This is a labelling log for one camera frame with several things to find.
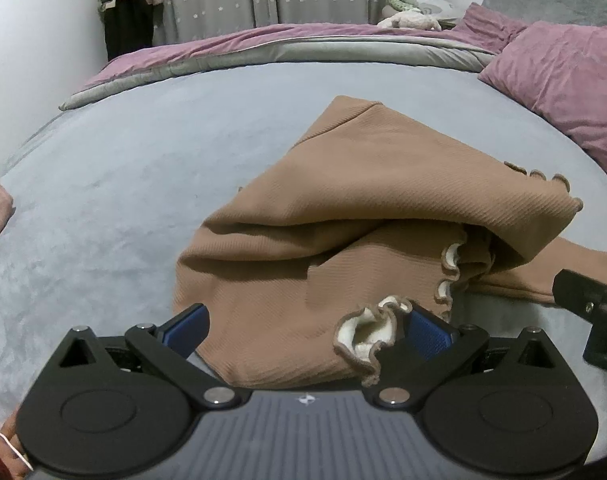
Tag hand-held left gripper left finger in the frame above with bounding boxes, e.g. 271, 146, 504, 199
58, 303, 250, 407

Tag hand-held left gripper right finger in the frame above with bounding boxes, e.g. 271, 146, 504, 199
366, 301, 564, 407

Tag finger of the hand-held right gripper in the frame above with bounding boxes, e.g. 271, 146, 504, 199
552, 269, 607, 318

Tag brown knit dress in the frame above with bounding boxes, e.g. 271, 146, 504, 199
172, 95, 607, 391

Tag person's left forearm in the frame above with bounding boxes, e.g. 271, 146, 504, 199
0, 405, 34, 480

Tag hanging black clothes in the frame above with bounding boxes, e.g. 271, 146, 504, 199
98, 0, 157, 61

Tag grey-blue bed sheet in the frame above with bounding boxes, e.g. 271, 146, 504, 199
0, 60, 607, 466

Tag large purple pillow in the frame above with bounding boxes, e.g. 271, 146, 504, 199
478, 21, 607, 191

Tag purple and grey quilt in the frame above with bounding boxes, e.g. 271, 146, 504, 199
58, 22, 504, 111

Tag small purple pillow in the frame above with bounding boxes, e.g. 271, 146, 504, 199
453, 2, 529, 56

